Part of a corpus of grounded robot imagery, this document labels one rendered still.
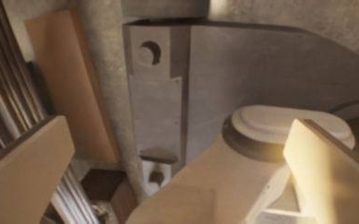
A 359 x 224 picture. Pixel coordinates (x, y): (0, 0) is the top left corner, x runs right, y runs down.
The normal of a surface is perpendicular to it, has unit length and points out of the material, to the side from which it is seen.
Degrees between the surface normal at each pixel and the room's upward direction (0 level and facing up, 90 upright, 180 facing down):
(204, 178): 90
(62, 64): 1
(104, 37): 0
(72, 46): 5
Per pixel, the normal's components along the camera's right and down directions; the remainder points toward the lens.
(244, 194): 0.01, -0.87
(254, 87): -0.20, 0.47
